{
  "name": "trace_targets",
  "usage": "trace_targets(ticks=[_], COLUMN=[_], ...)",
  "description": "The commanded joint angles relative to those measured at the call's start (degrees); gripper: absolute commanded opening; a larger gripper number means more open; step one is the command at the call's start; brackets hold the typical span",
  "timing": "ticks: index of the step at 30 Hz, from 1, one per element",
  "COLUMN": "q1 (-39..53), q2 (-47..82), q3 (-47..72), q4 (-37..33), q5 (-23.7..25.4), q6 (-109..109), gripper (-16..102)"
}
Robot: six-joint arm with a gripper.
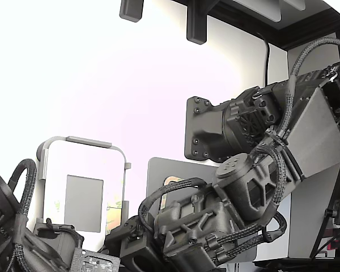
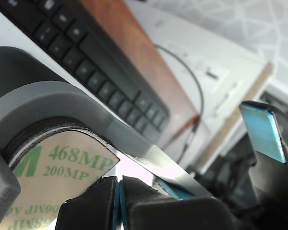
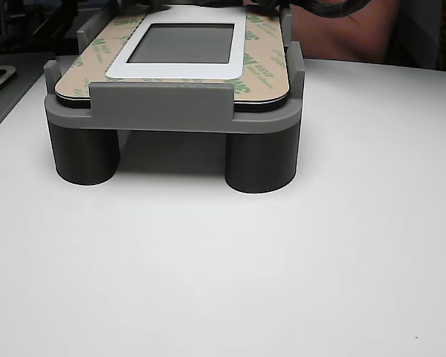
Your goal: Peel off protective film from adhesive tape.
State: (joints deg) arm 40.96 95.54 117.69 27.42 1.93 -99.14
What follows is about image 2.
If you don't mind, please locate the thin black cable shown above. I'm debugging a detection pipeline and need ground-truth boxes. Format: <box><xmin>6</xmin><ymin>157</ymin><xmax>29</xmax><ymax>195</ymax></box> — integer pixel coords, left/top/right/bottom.
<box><xmin>155</xmin><ymin>45</ymin><xmax>205</xmax><ymax>165</ymax></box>

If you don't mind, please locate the grey 3D-printed fixture stand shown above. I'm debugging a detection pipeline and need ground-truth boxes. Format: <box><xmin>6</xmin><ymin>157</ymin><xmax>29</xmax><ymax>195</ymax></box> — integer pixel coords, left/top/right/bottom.
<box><xmin>0</xmin><ymin>46</ymin><xmax>216</xmax><ymax>230</ymax></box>

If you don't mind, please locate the black keyboard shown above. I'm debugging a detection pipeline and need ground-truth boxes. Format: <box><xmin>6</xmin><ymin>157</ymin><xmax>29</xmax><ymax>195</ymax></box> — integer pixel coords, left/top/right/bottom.
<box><xmin>0</xmin><ymin>0</ymin><xmax>170</xmax><ymax>139</ymax></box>

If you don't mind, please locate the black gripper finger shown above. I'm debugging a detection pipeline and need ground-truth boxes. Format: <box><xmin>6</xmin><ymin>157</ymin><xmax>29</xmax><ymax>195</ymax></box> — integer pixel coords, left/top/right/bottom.
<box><xmin>120</xmin><ymin>175</ymin><xmax>183</xmax><ymax>230</ymax></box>
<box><xmin>57</xmin><ymin>176</ymin><xmax>118</xmax><ymax>230</ymax></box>

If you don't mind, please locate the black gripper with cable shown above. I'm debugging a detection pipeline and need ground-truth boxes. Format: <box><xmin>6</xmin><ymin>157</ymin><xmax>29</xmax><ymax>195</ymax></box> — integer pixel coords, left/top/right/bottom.
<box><xmin>152</xmin><ymin>100</ymin><xmax>288</xmax><ymax>223</ymax></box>

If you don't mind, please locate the brown wooden board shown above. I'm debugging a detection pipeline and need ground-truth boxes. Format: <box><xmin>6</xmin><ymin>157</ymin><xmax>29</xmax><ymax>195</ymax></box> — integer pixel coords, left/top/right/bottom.
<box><xmin>80</xmin><ymin>0</ymin><xmax>200</xmax><ymax>149</ymax></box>

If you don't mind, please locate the tan 3M protective film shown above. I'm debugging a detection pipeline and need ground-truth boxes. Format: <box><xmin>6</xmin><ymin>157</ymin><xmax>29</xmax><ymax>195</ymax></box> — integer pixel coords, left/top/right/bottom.
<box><xmin>0</xmin><ymin>130</ymin><xmax>121</xmax><ymax>230</ymax></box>

